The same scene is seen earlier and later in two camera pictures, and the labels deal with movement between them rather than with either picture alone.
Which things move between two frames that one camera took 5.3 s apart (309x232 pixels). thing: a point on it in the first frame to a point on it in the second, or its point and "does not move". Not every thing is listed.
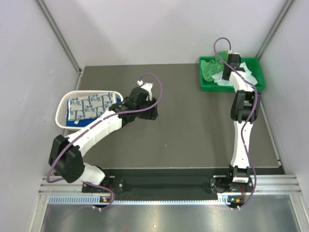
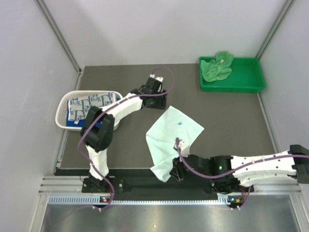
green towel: (210, 68) does not move
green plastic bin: (257, 66) does not move
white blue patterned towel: (90, 107) does not move
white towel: (218, 78) to (171, 125)
